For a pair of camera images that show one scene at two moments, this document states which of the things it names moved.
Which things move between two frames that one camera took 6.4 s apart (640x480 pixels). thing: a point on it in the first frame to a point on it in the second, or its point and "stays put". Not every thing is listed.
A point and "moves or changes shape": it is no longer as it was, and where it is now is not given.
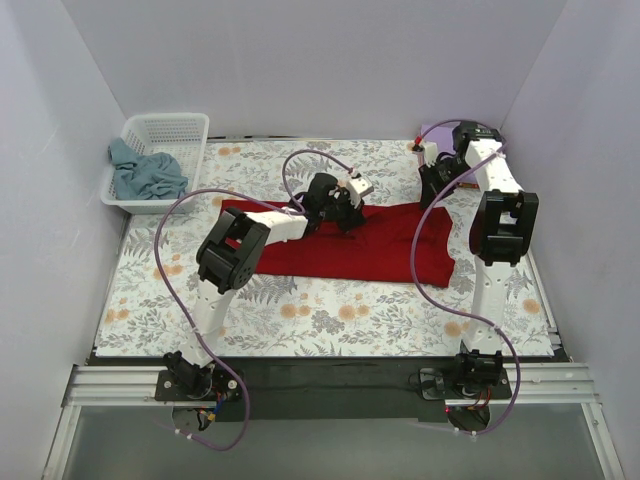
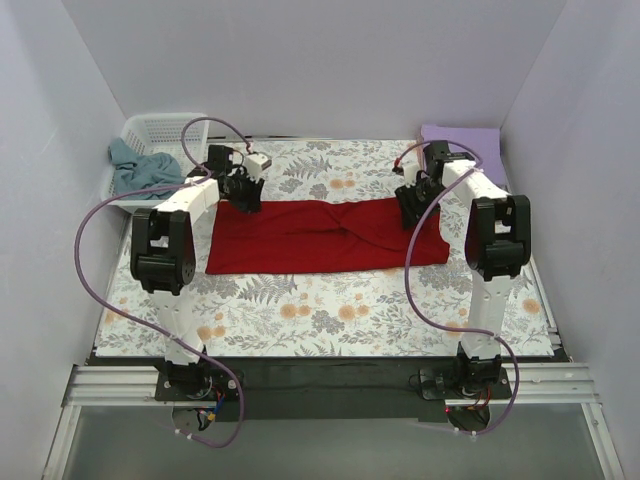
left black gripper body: (347, 211) to (247, 195)
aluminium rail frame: (531, 385) stays put
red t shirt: (389, 243) moves or changes shape
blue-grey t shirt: (152, 176) stays put
